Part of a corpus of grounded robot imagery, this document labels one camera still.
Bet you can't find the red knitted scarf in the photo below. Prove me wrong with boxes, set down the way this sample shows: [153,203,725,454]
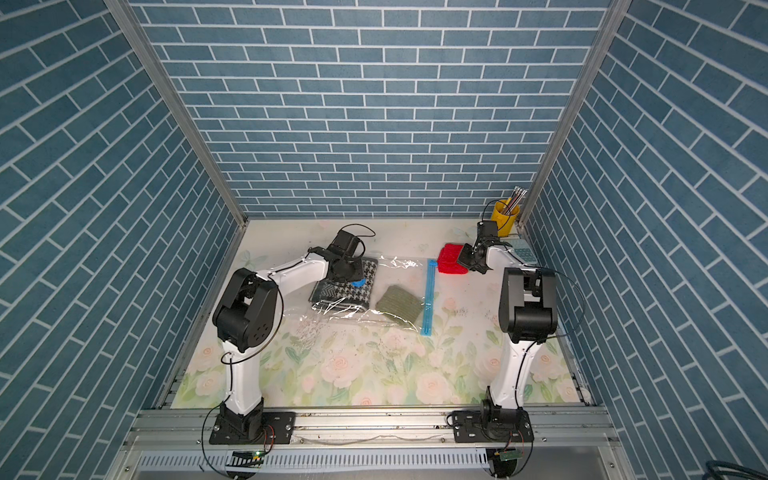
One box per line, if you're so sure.
[437,243,469,275]

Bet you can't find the black white houndstooth scarf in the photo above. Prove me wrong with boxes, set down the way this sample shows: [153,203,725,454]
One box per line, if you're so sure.
[309,258,378,311]

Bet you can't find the clear plastic vacuum bag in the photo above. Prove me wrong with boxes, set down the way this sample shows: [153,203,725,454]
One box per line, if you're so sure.
[290,256,437,336]

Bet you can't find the green knitted scarf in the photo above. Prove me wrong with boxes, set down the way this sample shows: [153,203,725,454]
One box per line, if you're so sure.
[375,285,424,326]

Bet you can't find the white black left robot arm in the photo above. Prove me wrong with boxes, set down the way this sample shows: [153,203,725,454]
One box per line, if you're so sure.
[210,229,364,448]

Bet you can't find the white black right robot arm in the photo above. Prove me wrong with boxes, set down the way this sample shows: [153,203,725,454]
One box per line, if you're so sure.
[448,220,558,443]

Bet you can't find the yellow pen holder cup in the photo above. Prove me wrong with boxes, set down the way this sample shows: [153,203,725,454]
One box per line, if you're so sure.
[491,198,520,237]

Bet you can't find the light blue calculator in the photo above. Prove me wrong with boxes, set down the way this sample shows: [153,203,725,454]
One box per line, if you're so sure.
[508,238,538,265]

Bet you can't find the pens in yellow cup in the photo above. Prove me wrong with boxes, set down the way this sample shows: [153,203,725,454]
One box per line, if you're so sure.
[502,187,528,216]

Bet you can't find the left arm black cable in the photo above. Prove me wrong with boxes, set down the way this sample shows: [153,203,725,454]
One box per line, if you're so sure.
[338,223,378,259]

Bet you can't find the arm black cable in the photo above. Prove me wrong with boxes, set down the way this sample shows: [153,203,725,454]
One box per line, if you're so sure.
[479,197,511,223]
[338,223,378,259]

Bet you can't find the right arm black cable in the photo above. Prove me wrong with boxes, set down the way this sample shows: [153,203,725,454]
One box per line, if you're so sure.
[479,197,511,223]

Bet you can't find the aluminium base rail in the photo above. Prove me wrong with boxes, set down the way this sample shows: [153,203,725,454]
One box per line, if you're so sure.
[108,406,633,479]

